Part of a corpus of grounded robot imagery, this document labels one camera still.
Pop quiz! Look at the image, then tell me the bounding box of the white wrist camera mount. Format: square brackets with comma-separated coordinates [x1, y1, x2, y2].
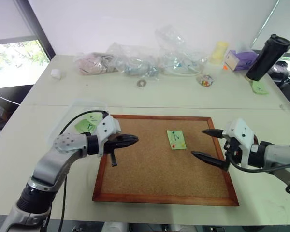
[221, 118, 260, 169]
[94, 115, 122, 158]

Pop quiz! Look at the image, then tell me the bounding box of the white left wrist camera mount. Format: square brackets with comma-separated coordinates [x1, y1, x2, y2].
[94, 115, 122, 158]

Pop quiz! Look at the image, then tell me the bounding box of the plastic bag with pink contents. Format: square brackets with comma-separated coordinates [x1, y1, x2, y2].
[73, 51, 118, 76]

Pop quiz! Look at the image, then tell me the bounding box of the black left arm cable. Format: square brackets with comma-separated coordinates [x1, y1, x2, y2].
[57, 110, 109, 232]

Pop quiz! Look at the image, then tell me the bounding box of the small white roll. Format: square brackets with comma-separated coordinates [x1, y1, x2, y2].
[50, 69, 63, 80]

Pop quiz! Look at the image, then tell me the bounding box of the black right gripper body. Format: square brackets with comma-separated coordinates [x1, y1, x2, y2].
[223, 136, 244, 168]

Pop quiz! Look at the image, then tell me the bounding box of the clear plastic bag with parts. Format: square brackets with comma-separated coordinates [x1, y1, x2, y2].
[106, 42, 165, 78]

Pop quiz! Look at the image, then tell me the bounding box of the dark window frame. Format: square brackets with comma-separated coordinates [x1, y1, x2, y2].
[14, 0, 57, 61]

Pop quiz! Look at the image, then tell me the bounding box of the purple tissue box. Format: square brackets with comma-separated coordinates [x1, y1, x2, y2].
[223, 49, 259, 72]

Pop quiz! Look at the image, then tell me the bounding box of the crumpled clear plastic bag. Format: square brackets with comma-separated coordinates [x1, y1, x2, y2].
[155, 24, 210, 77]

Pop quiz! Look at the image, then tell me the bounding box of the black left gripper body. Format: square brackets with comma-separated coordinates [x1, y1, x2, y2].
[103, 134, 123, 168]

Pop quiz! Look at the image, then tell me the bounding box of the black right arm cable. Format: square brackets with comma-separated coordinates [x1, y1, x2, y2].
[225, 153, 290, 194]

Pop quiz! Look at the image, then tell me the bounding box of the green sticky note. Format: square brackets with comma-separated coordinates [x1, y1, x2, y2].
[251, 81, 269, 95]
[85, 113, 103, 126]
[74, 119, 98, 134]

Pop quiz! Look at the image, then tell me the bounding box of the white roller blind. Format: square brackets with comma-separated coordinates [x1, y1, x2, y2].
[0, 0, 37, 42]

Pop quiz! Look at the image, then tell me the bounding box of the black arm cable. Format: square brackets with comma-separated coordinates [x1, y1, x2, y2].
[225, 153, 290, 194]
[57, 110, 109, 232]

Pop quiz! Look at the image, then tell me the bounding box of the dark furniture beside table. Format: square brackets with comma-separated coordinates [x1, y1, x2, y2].
[0, 84, 35, 145]

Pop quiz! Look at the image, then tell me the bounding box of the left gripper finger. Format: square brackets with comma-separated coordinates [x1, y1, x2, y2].
[119, 141, 138, 149]
[120, 133, 139, 143]

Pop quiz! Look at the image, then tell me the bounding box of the black travel tumbler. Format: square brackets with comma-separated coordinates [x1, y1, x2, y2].
[246, 34, 290, 82]

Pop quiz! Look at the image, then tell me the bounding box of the black bag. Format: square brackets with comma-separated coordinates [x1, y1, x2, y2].
[268, 60, 290, 89]

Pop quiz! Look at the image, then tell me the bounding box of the green note with black writing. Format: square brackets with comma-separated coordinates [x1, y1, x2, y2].
[166, 130, 187, 151]

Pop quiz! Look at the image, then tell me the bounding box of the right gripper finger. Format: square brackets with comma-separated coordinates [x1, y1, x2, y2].
[202, 129, 224, 139]
[191, 151, 231, 172]

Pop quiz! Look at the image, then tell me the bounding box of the yellow plastic cup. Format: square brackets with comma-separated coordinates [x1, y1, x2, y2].
[208, 40, 230, 65]

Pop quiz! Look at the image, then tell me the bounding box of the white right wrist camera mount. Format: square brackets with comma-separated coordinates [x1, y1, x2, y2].
[221, 118, 260, 169]

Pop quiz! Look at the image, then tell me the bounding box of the clear plastic container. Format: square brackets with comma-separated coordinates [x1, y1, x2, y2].
[47, 98, 109, 145]

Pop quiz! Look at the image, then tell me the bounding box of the cork board with wooden frame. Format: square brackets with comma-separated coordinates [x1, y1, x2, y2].
[92, 114, 240, 207]

